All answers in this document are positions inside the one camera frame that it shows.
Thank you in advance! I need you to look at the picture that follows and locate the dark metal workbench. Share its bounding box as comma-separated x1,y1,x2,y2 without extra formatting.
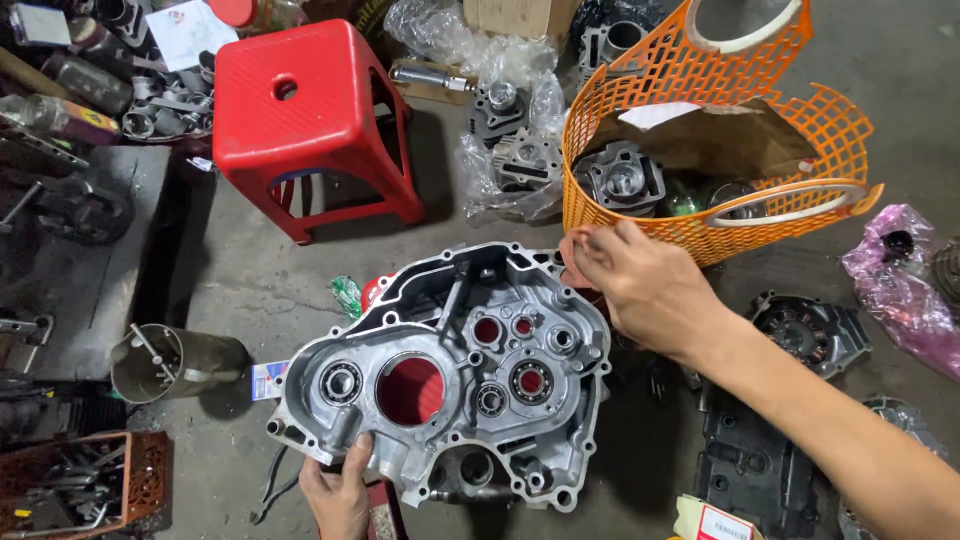
0,127,181,451

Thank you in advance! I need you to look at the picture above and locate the cardboard box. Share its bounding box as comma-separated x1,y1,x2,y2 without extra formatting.
462,0,582,42

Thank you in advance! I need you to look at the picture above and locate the red plastic stool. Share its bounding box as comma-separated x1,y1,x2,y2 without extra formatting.
212,18,426,246

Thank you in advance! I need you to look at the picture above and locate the clear plastic bag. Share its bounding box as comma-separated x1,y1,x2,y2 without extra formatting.
384,0,571,226

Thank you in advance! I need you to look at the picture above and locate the grey engine cylinder block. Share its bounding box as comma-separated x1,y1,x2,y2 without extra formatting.
573,142,667,219

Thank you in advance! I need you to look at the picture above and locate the orange plastic mesh basket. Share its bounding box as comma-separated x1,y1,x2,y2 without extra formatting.
561,0,885,269

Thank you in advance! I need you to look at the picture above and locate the white paper sheet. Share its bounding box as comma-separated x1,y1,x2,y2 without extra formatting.
144,0,240,72

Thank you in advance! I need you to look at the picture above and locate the brown cardboard sheet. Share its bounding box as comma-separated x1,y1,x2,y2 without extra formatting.
573,97,822,181

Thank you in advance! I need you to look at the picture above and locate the rusty brown tool crate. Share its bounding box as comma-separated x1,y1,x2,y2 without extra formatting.
0,429,172,540

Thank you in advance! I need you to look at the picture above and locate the silver aluminium engine crankcase half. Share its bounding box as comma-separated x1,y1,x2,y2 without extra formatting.
266,241,612,513

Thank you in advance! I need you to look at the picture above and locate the grey engine side cover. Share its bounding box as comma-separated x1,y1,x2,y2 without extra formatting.
838,396,950,540

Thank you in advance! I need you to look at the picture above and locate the person's left hand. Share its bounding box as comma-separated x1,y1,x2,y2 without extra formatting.
298,432,375,540

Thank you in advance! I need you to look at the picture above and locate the silver finned cylinder head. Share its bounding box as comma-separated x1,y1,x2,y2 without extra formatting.
491,127,564,192

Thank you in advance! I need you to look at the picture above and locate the silver cylinder with bore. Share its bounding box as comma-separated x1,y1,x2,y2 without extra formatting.
577,18,650,87

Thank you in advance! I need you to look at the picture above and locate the white red label packet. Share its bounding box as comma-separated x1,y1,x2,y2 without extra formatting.
672,493,762,540

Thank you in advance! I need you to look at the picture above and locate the grey finned engine cylinder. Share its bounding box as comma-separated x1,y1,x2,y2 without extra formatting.
466,81,530,149

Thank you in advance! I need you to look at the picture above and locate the chrome metal shaft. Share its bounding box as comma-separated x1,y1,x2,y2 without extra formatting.
390,63,475,93

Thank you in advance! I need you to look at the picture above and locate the metal can with tools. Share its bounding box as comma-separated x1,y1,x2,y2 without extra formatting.
110,322,251,406

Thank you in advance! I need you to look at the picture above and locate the small blue white carton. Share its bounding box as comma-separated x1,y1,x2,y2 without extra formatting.
251,360,291,402

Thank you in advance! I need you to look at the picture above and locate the pink plastic bag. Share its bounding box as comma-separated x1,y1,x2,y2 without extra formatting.
841,204,960,382

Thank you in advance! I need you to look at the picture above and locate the green plastic wrapper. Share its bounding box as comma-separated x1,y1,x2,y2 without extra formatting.
328,275,365,321

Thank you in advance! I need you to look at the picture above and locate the black engine cover plate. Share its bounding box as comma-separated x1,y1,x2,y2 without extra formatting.
691,382,820,540

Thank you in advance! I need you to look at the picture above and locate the person's right hand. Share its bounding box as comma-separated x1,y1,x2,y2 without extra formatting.
558,219,740,366

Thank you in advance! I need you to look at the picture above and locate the dark stator engine cover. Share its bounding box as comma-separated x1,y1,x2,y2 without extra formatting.
746,291,873,381

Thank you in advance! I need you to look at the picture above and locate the heap of engine parts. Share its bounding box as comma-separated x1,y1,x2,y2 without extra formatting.
0,0,219,147

